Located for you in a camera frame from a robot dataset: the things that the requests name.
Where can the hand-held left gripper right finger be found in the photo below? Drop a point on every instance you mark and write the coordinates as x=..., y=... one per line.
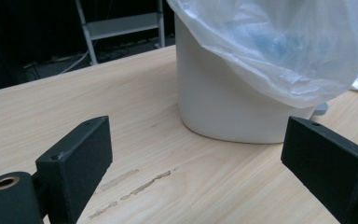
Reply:
x=329, y=161

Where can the white metal stand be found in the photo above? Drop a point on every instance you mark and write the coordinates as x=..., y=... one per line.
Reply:
x=121, y=27

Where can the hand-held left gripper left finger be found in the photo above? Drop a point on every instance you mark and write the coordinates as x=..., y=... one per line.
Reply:
x=74, y=165

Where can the white pedal trash bin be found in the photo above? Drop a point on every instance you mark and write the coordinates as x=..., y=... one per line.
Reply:
x=217, y=102

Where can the clear plastic bin liner bag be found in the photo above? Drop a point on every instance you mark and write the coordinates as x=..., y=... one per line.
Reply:
x=286, y=46

